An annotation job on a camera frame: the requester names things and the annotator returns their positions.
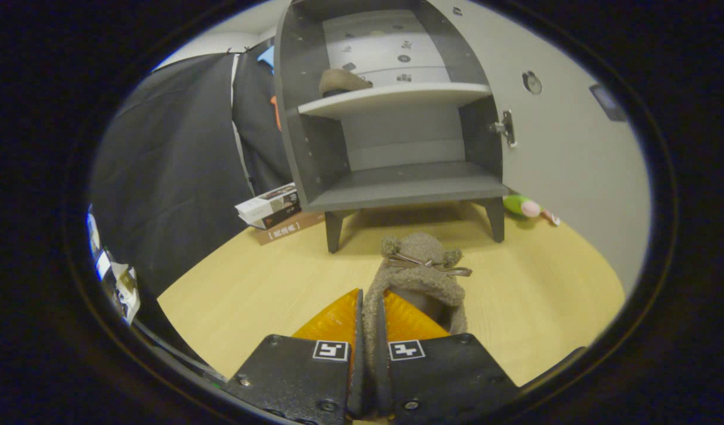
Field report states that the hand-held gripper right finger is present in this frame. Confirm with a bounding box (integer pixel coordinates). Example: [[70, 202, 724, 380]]
[[372, 289, 523, 425]]

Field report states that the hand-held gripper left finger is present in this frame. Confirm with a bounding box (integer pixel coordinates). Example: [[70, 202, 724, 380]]
[[223, 288, 365, 425]]

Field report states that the brown fuzzy shoe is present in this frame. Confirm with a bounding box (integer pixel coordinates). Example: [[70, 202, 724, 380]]
[[362, 232, 473, 378], [319, 68, 374, 99]]

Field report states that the grey shoe cabinet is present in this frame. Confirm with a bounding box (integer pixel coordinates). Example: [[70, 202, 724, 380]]
[[273, 0, 511, 254]]

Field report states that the white shoe cabinet door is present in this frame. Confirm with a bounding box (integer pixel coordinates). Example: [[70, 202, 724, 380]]
[[427, 0, 653, 296]]

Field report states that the metal door hinge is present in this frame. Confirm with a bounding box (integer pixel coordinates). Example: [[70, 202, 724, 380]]
[[487, 110, 517, 148]]

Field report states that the brown book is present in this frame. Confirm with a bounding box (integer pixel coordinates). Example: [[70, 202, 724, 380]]
[[254, 211, 327, 246]]

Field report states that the green and pink plush toy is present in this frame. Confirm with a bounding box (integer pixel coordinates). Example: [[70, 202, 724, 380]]
[[502, 195, 562, 227]]

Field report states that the white side table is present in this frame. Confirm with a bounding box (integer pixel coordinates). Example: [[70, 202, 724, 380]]
[[105, 260, 141, 325]]

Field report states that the black backdrop cloth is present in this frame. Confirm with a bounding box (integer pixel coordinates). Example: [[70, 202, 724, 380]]
[[89, 38, 294, 296]]

